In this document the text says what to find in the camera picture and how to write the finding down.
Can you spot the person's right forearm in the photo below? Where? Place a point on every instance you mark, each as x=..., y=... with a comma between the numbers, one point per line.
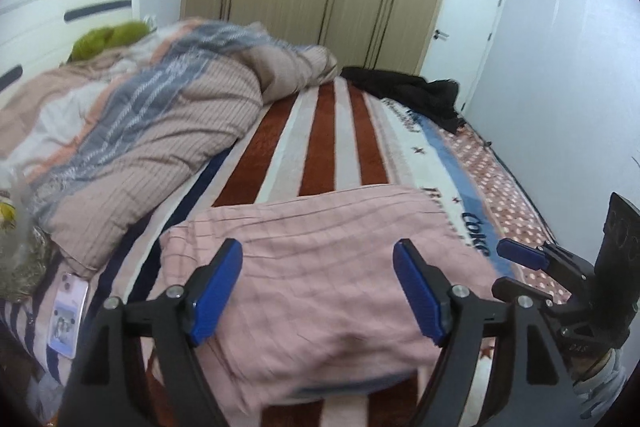
x=602, y=394

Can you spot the black clothes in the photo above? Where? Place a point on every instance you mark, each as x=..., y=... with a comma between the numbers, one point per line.
x=405, y=89

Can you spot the striped dotted printed blanket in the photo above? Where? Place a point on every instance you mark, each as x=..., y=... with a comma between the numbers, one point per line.
x=320, y=147

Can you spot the green plush toy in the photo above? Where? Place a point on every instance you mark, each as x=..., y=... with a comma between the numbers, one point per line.
x=100, y=39

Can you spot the person's right hand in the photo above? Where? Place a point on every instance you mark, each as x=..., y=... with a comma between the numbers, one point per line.
x=595, y=363

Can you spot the clear plastic bag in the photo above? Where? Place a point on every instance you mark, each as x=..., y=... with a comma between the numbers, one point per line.
x=25, y=252

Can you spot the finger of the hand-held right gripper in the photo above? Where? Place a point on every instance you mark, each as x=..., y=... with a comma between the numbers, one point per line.
x=520, y=252
x=510, y=289

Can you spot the white headboard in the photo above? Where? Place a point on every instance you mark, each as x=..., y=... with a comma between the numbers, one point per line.
x=60, y=17

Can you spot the white door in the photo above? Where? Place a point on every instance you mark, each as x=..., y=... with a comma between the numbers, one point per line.
x=470, y=22

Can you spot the pink striped comforter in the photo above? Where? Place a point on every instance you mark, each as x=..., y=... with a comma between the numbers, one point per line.
x=150, y=127

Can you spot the pink plaid pants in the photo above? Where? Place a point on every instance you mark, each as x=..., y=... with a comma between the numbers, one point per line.
x=320, y=257

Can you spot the phone in printed case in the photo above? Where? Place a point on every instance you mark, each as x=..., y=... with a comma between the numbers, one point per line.
x=67, y=312

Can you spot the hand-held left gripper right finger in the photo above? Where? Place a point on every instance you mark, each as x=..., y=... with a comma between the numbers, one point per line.
x=417, y=292

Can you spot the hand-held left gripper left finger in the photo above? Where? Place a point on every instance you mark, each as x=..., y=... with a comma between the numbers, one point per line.
x=220, y=287

